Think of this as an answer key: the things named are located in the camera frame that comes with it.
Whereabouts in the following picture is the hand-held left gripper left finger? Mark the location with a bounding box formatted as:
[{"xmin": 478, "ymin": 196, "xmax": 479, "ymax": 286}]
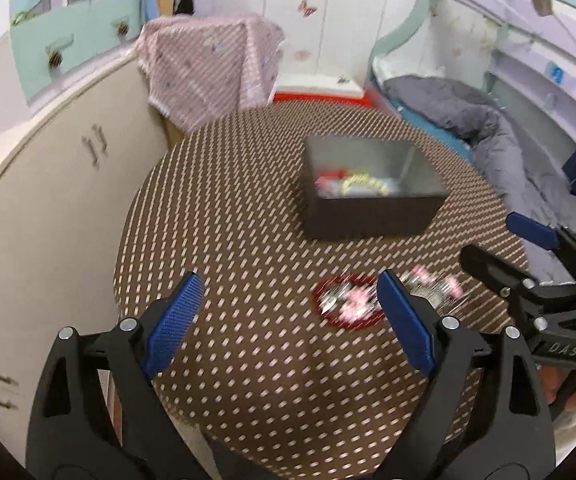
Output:
[{"xmin": 25, "ymin": 271, "xmax": 206, "ymax": 480}]

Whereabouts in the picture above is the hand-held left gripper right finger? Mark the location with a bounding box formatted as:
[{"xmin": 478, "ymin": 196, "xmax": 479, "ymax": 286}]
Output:
[{"xmin": 375, "ymin": 268, "xmax": 556, "ymax": 480}]

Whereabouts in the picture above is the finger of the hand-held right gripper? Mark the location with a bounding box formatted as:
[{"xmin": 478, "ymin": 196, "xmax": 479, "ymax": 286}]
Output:
[
  {"xmin": 507, "ymin": 212, "xmax": 576, "ymax": 287},
  {"xmin": 460, "ymin": 244, "xmax": 576, "ymax": 322}
]

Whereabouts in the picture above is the pink white charm jewelry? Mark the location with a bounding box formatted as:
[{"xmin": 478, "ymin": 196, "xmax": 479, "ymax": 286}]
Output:
[{"xmin": 320, "ymin": 285, "xmax": 376, "ymax": 322}]

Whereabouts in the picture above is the red bead bracelet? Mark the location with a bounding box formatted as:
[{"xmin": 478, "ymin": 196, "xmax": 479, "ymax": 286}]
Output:
[{"xmin": 313, "ymin": 275, "xmax": 385, "ymax": 330}]

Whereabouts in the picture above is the dark grey metal box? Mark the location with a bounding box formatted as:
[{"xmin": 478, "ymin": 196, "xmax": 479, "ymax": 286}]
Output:
[{"xmin": 300, "ymin": 133, "xmax": 450, "ymax": 241}]

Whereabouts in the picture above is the grey duvet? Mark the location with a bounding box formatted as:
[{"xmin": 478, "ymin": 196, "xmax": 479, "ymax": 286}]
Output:
[{"xmin": 383, "ymin": 75, "xmax": 576, "ymax": 287}]

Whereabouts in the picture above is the brown polka dot tablecloth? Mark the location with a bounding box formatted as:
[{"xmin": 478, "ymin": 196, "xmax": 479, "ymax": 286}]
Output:
[{"xmin": 113, "ymin": 100, "xmax": 534, "ymax": 480}]

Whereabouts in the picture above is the beige cabinet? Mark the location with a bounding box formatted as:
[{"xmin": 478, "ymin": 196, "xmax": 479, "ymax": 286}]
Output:
[{"xmin": 0, "ymin": 52, "xmax": 170, "ymax": 461}]

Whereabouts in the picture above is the white pillow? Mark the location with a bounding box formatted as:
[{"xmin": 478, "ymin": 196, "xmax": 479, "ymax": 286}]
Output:
[{"xmin": 373, "ymin": 54, "xmax": 421, "ymax": 87}]

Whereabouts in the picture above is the mint bed headboard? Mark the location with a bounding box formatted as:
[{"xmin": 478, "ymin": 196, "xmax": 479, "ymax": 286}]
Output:
[{"xmin": 369, "ymin": 0, "xmax": 441, "ymax": 86}]

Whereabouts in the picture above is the white bedside table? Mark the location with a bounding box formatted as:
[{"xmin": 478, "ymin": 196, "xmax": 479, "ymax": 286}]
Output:
[{"xmin": 273, "ymin": 74, "xmax": 380, "ymax": 108}]

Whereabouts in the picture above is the pink bear print cloth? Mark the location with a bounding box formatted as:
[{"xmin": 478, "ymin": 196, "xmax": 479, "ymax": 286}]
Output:
[{"xmin": 138, "ymin": 14, "xmax": 286, "ymax": 131}]

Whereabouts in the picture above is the mint wardrobe drawer front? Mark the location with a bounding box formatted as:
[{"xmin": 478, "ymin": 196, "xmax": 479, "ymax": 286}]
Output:
[{"xmin": 8, "ymin": 0, "xmax": 149, "ymax": 106}]

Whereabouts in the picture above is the white wall shelf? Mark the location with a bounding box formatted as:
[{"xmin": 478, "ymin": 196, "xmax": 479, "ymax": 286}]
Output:
[{"xmin": 485, "ymin": 25, "xmax": 576, "ymax": 143}]

